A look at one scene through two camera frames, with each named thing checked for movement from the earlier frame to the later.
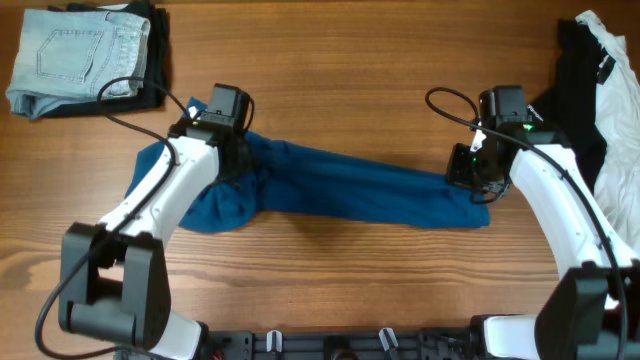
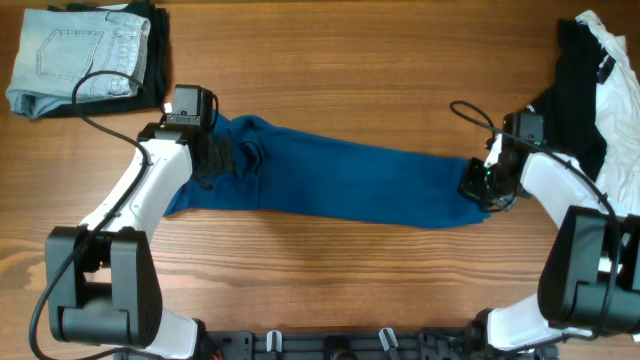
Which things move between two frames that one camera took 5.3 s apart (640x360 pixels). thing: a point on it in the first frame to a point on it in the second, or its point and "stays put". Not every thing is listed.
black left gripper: (246, 158) to (220, 157)
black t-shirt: (567, 104) stays put
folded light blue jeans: (63, 57) stays put
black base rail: (441, 344) stays put
